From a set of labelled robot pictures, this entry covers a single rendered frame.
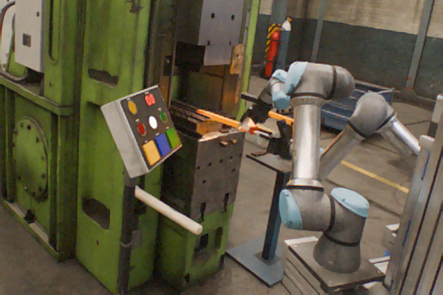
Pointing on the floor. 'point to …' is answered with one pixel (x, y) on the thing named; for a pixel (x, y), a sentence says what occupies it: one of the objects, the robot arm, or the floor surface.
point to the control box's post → (126, 232)
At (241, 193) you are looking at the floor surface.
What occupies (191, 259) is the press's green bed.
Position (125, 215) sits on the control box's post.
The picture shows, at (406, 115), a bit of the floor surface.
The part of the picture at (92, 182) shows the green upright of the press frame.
